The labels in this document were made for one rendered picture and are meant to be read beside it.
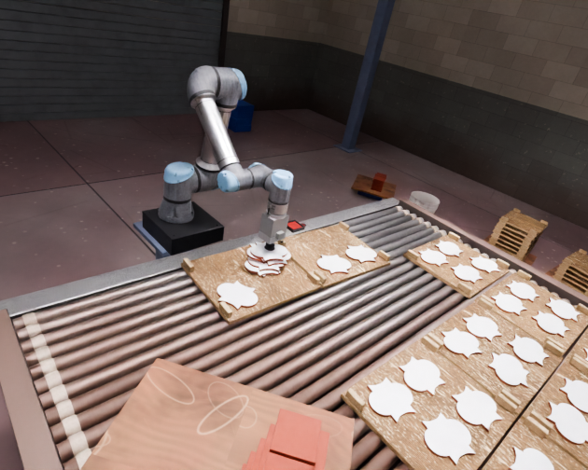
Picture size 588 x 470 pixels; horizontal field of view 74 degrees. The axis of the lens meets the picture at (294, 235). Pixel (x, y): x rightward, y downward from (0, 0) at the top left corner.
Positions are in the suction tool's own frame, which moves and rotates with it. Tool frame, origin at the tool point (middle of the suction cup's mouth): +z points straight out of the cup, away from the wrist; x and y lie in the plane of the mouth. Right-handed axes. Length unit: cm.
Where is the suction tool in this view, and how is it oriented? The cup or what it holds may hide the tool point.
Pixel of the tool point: (269, 247)
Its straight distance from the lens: 153.6
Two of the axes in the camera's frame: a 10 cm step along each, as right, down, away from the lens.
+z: -1.8, 8.4, 5.1
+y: 6.7, -2.7, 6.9
